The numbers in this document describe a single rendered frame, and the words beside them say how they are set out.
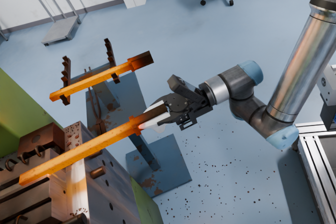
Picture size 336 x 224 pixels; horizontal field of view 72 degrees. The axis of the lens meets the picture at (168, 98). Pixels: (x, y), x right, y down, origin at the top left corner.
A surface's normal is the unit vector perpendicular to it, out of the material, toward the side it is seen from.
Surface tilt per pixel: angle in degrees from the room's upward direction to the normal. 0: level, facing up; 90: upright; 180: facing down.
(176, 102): 1
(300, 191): 0
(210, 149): 0
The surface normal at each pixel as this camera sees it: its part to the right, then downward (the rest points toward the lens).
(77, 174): -0.27, -0.66
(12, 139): 0.33, 0.62
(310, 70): -0.30, 0.50
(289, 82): -0.84, 0.20
